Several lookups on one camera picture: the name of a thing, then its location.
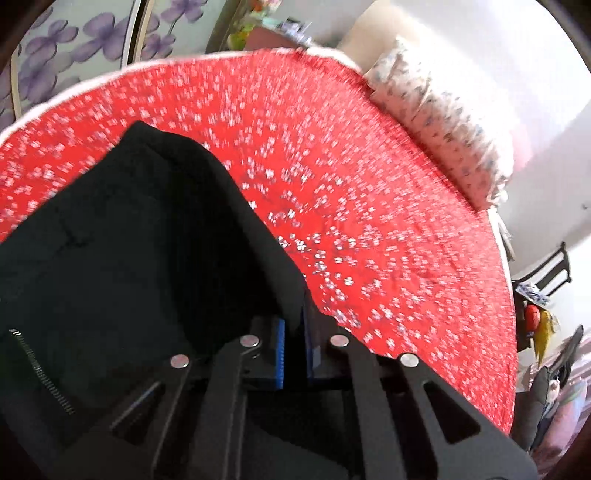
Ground black pants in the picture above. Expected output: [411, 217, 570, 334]
[0, 120, 343, 480]

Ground red floral bedspread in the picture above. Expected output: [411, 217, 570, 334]
[1, 50, 517, 432]

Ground pile of clothes on chair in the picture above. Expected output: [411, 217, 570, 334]
[510, 284, 590, 472]

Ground black wooden chair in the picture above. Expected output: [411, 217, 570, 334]
[512, 242, 572, 297]

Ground pink floral pillow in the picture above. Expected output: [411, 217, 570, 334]
[365, 35, 514, 211]

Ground bedside table with clutter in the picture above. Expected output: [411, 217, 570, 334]
[225, 1, 317, 51]

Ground floral sliding wardrobe doors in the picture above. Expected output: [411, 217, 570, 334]
[1, 1, 224, 129]

